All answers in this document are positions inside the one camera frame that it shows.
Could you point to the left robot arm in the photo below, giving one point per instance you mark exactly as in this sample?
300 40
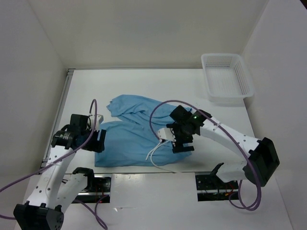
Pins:
44 209

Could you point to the white plastic basket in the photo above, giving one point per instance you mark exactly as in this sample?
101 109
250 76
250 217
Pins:
227 77

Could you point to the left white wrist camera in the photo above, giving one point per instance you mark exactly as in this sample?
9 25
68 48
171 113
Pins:
96 120

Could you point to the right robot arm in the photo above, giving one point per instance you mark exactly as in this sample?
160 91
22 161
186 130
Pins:
260 159

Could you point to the light blue shorts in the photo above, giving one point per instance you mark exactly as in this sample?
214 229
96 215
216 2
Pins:
129 139

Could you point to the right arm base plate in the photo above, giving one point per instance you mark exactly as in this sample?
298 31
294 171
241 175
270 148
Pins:
211 188

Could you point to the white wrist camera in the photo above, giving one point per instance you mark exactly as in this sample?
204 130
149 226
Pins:
166 134
96 120

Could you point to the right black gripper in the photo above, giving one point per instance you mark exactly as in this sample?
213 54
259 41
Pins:
178 145

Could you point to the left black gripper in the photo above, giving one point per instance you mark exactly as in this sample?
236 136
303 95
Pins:
97 145

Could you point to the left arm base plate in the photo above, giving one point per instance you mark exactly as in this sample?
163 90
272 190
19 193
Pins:
100 191

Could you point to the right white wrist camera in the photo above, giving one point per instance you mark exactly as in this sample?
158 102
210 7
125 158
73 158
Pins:
166 134

